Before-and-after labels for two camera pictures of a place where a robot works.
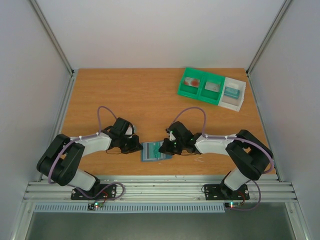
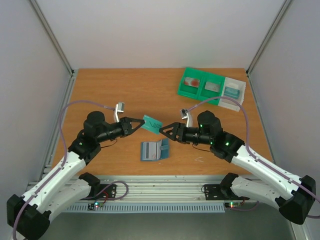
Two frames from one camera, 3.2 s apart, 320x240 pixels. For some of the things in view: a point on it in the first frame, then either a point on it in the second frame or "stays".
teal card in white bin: x=231 y=92 stays
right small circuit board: x=232 y=205 stays
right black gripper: x=170 y=145 -> x=178 y=132
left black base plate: x=102 y=192 stays
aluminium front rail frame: x=160 y=188 stays
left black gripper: x=135 y=147 -> x=127 y=127
